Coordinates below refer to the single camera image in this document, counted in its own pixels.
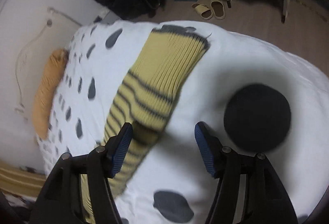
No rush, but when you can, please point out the beige left slipper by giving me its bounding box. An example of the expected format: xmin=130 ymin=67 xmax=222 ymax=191
xmin=191 ymin=3 xmax=214 ymax=20

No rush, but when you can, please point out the yellow grey striped knit sweater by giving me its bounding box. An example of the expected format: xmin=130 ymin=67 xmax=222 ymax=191
xmin=81 ymin=27 xmax=211 ymax=224

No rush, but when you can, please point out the orange knit pillow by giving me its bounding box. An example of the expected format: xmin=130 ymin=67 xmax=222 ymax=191
xmin=32 ymin=49 xmax=68 ymax=140

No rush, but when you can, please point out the white wall cable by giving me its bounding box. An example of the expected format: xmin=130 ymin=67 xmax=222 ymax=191
xmin=14 ymin=7 xmax=83 ymax=122

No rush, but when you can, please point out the white grey-spotted bed cover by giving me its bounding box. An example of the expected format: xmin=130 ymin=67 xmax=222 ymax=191
xmin=38 ymin=21 xmax=328 ymax=223

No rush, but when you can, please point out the beige slipper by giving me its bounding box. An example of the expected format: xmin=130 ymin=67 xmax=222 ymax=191
xmin=191 ymin=3 xmax=214 ymax=20
xmin=210 ymin=0 xmax=226 ymax=20

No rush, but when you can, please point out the beige right slipper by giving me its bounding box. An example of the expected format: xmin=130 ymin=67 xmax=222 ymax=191
xmin=210 ymin=0 xmax=226 ymax=20

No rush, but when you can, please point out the golden satin curtain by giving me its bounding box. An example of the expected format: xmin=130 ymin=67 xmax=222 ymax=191
xmin=0 ymin=161 xmax=46 ymax=198

